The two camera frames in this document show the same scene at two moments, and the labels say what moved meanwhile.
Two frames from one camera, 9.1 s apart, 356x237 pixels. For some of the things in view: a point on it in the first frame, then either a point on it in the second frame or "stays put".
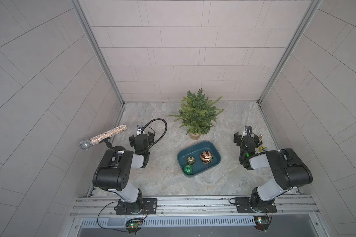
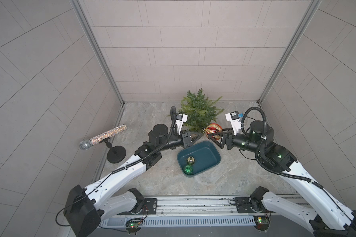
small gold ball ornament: x=191 y=160 stays put
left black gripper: x=149 y=139 to x=185 y=142
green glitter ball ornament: x=188 y=170 stays put
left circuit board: x=133 y=225 stays put
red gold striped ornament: x=206 y=157 to x=213 y=128
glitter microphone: x=87 y=143 stays put
